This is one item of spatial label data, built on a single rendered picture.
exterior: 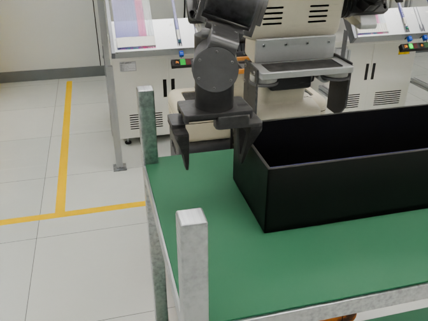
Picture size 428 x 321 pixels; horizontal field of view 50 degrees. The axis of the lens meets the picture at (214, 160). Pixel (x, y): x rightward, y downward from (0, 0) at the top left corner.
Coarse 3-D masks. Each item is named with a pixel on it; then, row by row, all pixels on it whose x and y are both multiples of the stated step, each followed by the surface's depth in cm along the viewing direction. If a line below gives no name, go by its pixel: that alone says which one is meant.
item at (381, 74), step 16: (336, 32) 338; (336, 48) 317; (352, 48) 320; (368, 48) 323; (384, 48) 326; (368, 64) 329; (384, 64) 332; (400, 64) 335; (352, 80) 331; (368, 80) 335; (384, 80) 338; (400, 80) 341; (352, 96) 337; (368, 96) 341; (384, 96) 344; (400, 96) 348
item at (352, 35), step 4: (344, 20) 291; (348, 24) 286; (348, 28) 287; (352, 28) 283; (348, 32) 287; (352, 32) 283; (348, 36) 288; (352, 36) 283; (356, 36) 282; (352, 40) 284
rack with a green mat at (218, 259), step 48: (144, 96) 84; (144, 144) 88; (192, 192) 81; (240, 192) 81; (192, 240) 48; (240, 240) 69; (288, 240) 69; (336, 240) 69; (384, 240) 69; (192, 288) 51; (240, 288) 60; (288, 288) 60; (336, 288) 60; (384, 288) 60
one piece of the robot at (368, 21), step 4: (360, 16) 125; (364, 16) 125; (368, 16) 126; (372, 16) 126; (360, 20) 125; (364, 20) 125; (368, 20) 125; (372, 20) 126; (360, 24) 125; (364, 24) 125; (368, 24) 125; (372, 24) 126; (376, 24) 126; (360, 28) 125; (364, 28) 126; (368, 28) 126; (372, 28) 126
